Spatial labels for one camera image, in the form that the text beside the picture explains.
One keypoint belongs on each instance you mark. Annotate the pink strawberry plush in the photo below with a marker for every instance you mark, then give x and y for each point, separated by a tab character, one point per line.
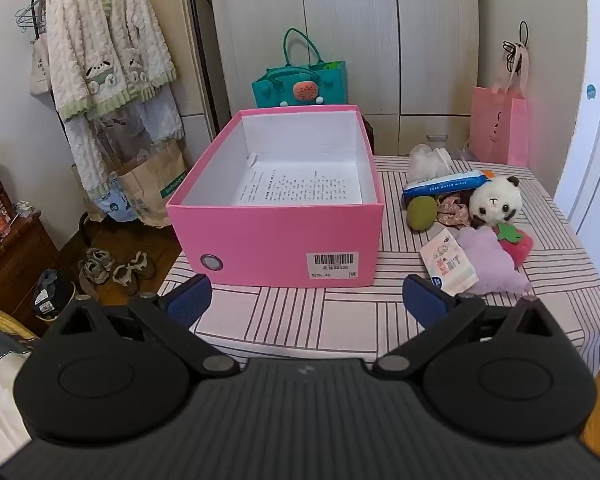
517	245

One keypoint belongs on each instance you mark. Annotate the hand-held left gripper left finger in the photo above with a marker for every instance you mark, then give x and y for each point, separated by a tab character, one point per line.
190	299

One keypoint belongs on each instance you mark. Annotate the pink cardboard box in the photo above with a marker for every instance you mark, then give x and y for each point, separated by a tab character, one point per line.
280	240

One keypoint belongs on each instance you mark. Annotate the brown paper shopping bag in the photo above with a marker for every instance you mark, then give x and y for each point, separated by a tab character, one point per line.
150	190

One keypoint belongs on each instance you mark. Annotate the white canvas tote bag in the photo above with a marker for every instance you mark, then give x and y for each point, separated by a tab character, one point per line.
39	70

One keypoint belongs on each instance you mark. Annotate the purple plush toy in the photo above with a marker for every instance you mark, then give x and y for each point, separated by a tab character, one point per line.
485	255

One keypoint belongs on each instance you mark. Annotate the pink white tissue pack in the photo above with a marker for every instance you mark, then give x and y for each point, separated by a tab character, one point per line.
447	262

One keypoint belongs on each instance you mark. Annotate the brown wooden cabinet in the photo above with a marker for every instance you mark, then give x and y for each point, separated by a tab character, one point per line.
15	265

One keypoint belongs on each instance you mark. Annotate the white green fleece pajama jacket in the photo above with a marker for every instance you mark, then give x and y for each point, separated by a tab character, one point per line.
95	35

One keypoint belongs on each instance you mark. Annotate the striped pink tablecloth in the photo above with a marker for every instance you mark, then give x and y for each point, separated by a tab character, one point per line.
330	310

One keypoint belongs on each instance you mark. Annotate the panda plush toy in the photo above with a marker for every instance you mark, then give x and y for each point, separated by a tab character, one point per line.
492	200

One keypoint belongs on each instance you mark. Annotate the floral fabric scrunchie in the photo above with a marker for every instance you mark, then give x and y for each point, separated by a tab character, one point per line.
450	215

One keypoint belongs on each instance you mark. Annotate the teal felt handbag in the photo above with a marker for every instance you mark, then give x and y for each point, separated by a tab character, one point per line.
280	90

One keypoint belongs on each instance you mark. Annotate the clear plastic bag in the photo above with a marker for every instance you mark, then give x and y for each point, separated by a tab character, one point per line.
425	160

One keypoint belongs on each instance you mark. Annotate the black clothes rack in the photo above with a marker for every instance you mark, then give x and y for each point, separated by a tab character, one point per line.
192	10

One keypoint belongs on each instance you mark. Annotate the green plush fruit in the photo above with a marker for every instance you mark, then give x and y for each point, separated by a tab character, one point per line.
422	214

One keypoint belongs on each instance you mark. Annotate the grey wooden wardrobe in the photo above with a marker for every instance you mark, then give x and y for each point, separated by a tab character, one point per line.
355	35

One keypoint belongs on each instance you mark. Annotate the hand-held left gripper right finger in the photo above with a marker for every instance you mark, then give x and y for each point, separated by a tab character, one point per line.
422	300

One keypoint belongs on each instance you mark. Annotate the blue white plastic bag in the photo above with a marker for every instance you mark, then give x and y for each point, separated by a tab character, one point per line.
115	205

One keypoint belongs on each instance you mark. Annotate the white door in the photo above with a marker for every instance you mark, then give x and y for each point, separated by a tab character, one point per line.
595	135

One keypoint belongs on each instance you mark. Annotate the black plastic bag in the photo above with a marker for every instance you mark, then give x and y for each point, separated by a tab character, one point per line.
52	295

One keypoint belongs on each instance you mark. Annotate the blue white wet wipes pack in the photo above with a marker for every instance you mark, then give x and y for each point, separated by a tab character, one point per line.
445	183

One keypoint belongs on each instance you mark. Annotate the pink gift bag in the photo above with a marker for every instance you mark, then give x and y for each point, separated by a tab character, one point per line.
495	125

